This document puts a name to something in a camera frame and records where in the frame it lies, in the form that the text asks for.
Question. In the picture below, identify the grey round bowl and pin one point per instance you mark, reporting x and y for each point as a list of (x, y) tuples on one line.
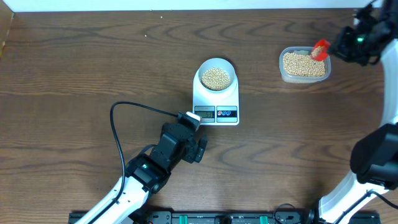
[(216, 74)]

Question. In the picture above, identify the red measuring scoop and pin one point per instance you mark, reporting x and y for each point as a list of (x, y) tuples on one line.
[(320, 50)]

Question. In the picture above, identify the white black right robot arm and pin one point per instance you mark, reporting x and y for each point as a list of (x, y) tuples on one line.
[(373, 162)]

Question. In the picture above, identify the clear plastic container of beans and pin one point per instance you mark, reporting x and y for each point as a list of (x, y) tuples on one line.
[(297, 66)]

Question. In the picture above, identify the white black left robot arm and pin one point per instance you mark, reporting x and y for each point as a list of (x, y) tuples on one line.
[(146, 174)]

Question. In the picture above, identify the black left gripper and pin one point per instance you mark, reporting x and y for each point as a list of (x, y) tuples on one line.
[(195, 151)]

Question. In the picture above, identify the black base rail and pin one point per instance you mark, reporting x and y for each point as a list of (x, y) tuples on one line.
[(167, 217)]

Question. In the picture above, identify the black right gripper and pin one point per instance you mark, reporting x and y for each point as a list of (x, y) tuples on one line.
[(338, 48)]

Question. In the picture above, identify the white digital kitchen scale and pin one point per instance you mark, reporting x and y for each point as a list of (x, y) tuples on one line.
[(217, 108)]

